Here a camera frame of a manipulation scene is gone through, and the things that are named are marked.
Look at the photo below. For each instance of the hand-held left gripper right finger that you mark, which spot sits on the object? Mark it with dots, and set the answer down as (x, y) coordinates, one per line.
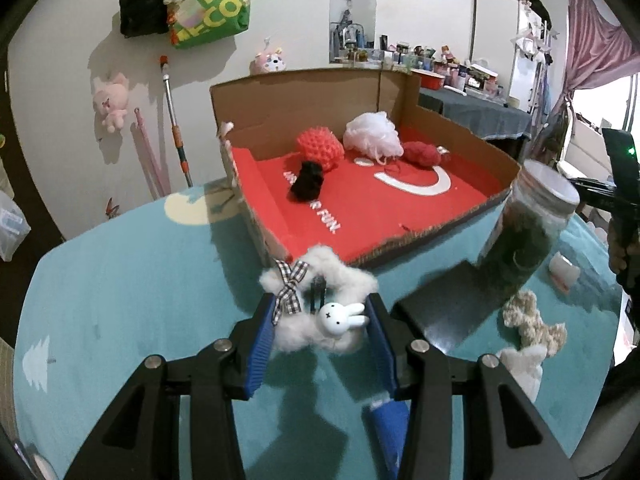
(382, 345)

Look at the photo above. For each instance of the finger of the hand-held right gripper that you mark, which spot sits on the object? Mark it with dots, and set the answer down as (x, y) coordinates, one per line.
(595, 183)
(602, 200)

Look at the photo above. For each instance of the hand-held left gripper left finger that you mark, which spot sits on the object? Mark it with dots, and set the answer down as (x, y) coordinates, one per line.
(262, 340)

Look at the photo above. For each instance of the white fluffy bunny hair clip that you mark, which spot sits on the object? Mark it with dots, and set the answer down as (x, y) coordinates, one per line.
(330, 280)

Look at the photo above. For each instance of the blue cloth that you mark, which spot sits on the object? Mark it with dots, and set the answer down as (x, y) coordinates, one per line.
(392, 430)

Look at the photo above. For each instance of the cream crochet scrunchie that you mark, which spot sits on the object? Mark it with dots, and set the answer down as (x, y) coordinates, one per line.
(530, 322)

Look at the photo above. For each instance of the white tissue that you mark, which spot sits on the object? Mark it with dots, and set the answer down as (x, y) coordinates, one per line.
(525, 370)

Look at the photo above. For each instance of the cardboard box with red lining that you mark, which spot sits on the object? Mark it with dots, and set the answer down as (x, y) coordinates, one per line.
(400, 200)

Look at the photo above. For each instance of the black scrunchie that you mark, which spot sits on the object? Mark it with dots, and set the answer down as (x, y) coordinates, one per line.
(307, 182)

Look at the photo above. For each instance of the red plush toy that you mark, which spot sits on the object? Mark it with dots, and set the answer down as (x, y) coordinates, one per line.
(422, 152)

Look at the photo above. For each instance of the coral mesh bath sponge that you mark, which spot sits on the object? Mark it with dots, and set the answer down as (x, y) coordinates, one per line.
(320, 147)

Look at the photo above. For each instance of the white mesh bath pouf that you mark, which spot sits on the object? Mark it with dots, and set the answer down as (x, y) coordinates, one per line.
(372, 132)

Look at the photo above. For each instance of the person's right hand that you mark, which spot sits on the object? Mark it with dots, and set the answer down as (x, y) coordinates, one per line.
(627, 260)

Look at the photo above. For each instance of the printed cosmetics box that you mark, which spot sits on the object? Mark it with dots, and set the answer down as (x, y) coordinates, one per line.
(445, 300)

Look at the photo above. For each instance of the glass jar with metal lid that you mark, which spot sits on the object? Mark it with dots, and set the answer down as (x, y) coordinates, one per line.
(525, 230)

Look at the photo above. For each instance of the pink curtain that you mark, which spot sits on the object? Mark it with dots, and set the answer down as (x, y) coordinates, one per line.
(595, 45)

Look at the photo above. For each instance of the dark table cloth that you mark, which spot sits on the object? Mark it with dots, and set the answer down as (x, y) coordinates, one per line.
(475, 115)

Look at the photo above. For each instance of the white wardrobe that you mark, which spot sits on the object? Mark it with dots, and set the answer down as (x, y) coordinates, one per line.
(495, 45)

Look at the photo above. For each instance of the group of cosmetic bottles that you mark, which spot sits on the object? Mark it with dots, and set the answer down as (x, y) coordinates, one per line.
(450, 67)

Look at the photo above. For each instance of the red container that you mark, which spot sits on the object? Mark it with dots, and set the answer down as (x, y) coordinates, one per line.
(429, 80)

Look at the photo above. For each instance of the pink stick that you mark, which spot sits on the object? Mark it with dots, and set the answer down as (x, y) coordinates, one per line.
(150, 160)

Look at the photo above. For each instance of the mop pole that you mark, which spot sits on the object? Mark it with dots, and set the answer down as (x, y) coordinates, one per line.
(175, 125)

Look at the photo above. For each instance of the round pink plush toy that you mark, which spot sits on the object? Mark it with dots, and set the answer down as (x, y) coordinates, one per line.
(267, 62)

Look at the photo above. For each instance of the green tote bag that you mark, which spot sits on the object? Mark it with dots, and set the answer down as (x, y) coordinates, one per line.
(215, 5)

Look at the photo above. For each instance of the wall mirror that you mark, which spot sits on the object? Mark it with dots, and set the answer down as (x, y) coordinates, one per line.
(352, 5)

